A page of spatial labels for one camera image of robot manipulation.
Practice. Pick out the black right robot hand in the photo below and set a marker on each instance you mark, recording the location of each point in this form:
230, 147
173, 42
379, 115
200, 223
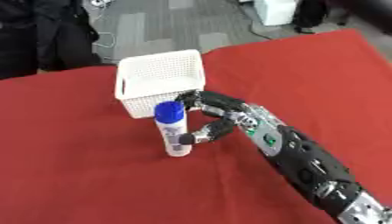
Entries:
219, 102

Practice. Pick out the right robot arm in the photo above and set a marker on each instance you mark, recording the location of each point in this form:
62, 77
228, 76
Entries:
301, 157

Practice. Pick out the white box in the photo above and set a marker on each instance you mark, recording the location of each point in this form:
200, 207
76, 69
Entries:
275, 11

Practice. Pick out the white bottle with blue cap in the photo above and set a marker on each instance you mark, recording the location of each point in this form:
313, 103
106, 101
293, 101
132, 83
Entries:
172, 131

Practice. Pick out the white perforated plastic basket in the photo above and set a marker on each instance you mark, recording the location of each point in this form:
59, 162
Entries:
159, 81

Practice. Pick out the person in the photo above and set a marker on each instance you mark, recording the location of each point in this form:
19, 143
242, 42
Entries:
41, 35

